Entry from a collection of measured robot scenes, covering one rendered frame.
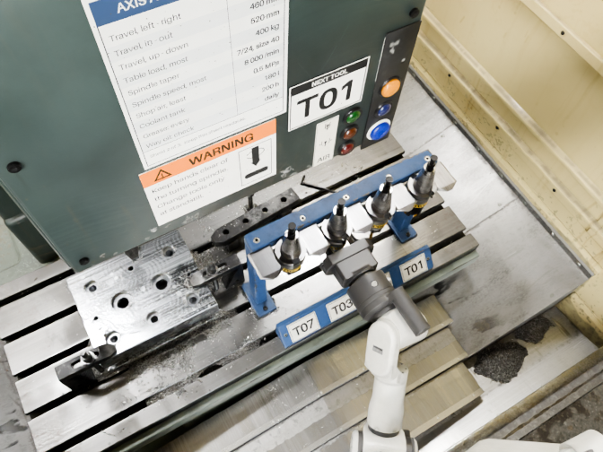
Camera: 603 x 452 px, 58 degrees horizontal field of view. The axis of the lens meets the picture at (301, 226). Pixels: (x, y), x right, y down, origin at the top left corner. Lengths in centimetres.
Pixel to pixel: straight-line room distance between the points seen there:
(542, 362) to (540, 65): 84
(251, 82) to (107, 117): 14
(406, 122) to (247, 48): 140
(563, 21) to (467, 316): 82
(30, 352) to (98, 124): 104
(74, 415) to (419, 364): 89
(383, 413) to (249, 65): 81
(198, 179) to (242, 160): 5
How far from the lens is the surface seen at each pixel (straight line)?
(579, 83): 147
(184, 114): 52
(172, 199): 62
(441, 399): 160
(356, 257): 113
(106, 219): 61
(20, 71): 44
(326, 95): 61
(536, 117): 159
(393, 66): 65
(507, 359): 174
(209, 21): 47
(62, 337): 147
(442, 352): 162
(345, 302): 137
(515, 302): 169
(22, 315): 153
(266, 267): 109
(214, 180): 63
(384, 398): 114
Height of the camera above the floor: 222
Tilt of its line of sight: 61 degrees down
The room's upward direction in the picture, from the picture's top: 5 degrees clockwise
